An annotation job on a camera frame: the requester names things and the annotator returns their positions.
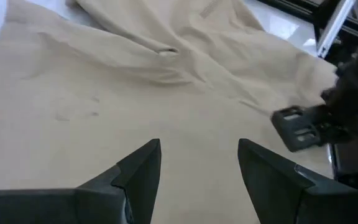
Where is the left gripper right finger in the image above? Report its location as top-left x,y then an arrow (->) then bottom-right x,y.
237,138 -> 358,224

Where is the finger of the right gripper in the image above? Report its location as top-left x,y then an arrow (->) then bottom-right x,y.
270,105 -> 334,153

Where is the black aluminium frame rail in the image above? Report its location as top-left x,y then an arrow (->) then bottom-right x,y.
256,0 -> 358,66

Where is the khaki garment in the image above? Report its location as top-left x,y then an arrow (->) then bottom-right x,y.
0,0 -> 338,224

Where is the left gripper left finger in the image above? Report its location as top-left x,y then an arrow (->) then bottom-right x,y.
0,138 -> 162,224

